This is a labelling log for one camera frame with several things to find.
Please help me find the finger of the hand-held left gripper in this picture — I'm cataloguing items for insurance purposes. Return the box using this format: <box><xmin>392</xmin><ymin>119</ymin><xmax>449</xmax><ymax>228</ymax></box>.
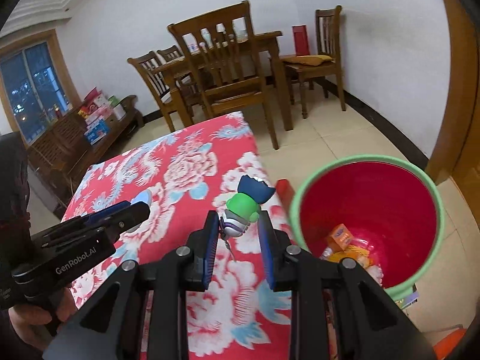
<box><xmin>32</xmin><ymin>202</ymin><xmax>151</xmax><ymax>249</ymax></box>
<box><xmin>80</xmin><ymin>201</ymin><xmax>133</xmax><ymax>221</ymax></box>

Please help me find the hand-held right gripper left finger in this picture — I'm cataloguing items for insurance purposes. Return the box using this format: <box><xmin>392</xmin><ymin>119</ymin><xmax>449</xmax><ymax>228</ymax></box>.
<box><xmin>43</xmin><ymin>210</ymin><xmax>220</xmax><ymax>360</ymax></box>

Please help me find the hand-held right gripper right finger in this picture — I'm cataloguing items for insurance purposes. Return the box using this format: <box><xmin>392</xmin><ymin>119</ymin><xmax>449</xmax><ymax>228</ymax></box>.
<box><xmin>257</xmin><ymin>210</ymin><xmax>437</xmax><ymax>360</ymax></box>

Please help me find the blue round disc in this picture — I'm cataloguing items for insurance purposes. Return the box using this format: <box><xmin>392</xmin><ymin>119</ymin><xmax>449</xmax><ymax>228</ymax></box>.
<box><xmin>132</xmin><ymin>190</ymin><xmax>154</xmax><ymax>211</ymax></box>

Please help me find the green and white toy figure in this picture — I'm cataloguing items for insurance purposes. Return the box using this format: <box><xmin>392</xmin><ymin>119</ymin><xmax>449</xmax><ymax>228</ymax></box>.
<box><xmin>218</xmin><ymin>175</ymin><xmax>277</xmax><ymax>261</ymax></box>

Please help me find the orange cardboard box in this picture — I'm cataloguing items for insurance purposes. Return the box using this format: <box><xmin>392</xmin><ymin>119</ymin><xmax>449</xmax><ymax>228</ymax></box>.
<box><xmin>325</xmin><ymin>224</ymin><xmax>355</xmax><ymax>253</ymax></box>

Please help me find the orange snack packet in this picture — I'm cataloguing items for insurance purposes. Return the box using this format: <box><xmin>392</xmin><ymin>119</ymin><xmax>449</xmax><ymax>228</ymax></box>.
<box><xmin>320</xmin><ymin>245</ymin><xmax>376</xmax><ymax>269</ymax></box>

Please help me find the red bucket with green rim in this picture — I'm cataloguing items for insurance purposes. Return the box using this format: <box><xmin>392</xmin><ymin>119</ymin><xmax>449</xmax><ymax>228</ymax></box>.
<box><xmin>289</xmin><ymin>154</ymin><xmax>445</xmax><ymax>301</ymax></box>

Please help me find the person's left hand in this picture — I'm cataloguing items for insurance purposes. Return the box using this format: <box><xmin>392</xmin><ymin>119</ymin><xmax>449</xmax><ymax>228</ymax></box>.
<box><xmin>9</xmin><ymin>287</ymin><xmax>77</xmax><ymax>351</ymax></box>

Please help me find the red box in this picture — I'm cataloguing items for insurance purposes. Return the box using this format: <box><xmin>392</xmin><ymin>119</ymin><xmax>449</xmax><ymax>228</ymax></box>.
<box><xmin>275</xmin><ymin>179</ymin><xmax>298</xmax><ymax>212</ymax></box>

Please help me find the wooden bench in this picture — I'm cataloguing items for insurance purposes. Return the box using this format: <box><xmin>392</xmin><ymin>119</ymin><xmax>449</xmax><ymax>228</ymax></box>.
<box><xmin>26</xmin><ymin>95</ymin><xmax>145</xmax><ymax>211</ymax></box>

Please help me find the red floral tablecloth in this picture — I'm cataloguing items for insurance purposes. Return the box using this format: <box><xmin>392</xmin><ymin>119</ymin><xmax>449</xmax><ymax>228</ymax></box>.
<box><xmin>61</xmin><ymin>110</ymin><xmax>331</xmax><ymax>360</ymax></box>

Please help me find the pile of cartons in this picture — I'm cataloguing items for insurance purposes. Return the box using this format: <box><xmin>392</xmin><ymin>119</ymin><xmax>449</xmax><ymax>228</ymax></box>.
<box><xmin>77</xmin><ymin>87</ymin><xmax>128</xmax><ymax>146</ymax></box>

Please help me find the wooden framed window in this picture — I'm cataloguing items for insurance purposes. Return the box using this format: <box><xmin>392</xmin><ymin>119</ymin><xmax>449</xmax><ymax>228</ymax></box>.
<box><xmin>0</xmin><ymin>30</ymin><xmax>81</xmax><ymax>147</ymax></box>

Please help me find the wooden dining chair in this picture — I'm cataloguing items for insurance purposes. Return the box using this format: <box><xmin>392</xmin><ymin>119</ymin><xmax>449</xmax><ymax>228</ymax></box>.
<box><xmin>279</xmin><ymin>5</ymin><xmax>346</xmax><ymax>119</ymax></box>
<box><xmin>127</xmin><ymin>50</ymin><xmax>196</xmax><ymax>133</ymax></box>
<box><xmin>167</xmin><ymin>1</ymin><xmax>280</xmax><ymax>151</ymax></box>
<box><xmin>157</xmin><ymin>45</ymin><xmax>184</xmax><ymax>62</ymax></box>

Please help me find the colourful printed box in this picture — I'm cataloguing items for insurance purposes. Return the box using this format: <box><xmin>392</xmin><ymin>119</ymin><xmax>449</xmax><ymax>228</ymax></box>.
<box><xmin>390</xmin><ymin>284</ymin><xmax>420</xmax><ymax>310</ymax></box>

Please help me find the yellow seat cushion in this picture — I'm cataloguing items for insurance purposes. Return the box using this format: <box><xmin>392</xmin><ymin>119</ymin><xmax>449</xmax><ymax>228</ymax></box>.
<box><xmin>281</xmin><ymin>55</ymin><xmax>334</xmax><ymax>66</ymax></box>

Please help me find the wooden dining table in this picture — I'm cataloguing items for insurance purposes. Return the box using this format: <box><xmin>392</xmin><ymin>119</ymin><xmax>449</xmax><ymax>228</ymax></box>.
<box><xmin>152</xmin><ymin>31</ymin><xmax>294</xmax><ymax>132</ymax></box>

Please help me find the orange plastic object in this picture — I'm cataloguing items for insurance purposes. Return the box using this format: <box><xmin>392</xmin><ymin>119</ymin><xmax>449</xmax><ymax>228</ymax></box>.
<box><xmin>431</xmin><ymin>328</ymin><xmax>469</xmax><ymax>360</ymax></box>

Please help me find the red paper bag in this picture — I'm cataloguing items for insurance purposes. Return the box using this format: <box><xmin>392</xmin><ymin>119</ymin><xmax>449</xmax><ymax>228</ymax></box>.
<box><xmin>292</xmin><ymin>25</ymin><xmax>310</xmax><ymax>56</ymax></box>

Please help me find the wooden door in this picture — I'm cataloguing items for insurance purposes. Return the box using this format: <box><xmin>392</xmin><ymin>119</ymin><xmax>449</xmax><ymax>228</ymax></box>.
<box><xmin>425</xmin><ymin>0</ymin><xmax>480</xmax><ymax>196</ymax></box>

